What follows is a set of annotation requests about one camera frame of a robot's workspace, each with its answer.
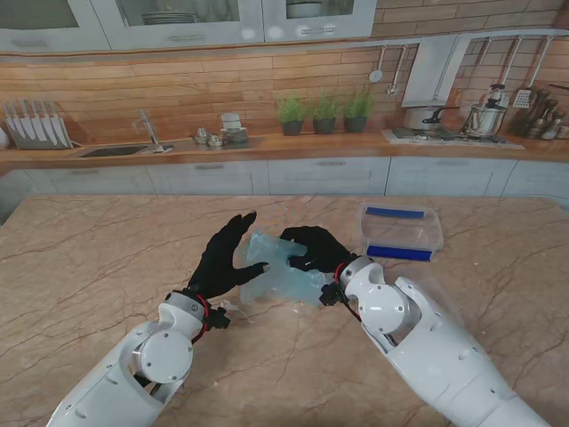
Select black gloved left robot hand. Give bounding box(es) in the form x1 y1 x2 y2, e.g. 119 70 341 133
186 211 272 300

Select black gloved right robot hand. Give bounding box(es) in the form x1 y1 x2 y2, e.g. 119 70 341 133
279 225 357 275

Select clear bubble film sheet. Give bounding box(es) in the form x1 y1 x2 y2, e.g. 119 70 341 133
239 229 334 308

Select clear plastic crate lid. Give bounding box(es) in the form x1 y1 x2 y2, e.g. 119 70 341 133
399 270 464 326

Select printed kitchen backdrop banner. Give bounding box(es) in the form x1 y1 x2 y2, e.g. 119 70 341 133
0 0 569 199

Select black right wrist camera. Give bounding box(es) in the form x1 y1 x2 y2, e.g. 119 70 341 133
319 282 346 307

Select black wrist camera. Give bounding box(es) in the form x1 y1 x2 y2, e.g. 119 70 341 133
204 304 231 330
319 282 346 307

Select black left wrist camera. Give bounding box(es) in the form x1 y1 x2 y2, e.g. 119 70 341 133
204 304 231 330

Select red black left arm cable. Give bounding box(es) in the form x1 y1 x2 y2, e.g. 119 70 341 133
190 293 212 344

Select red black arm cable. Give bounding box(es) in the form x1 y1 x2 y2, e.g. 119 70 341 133
190 293 212 344
335 262 364 322

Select red black right arm cable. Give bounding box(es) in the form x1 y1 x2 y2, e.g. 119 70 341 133
335 262 364 322

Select clear plastic crate blue handles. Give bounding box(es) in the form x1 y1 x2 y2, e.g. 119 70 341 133
357 202 445 263

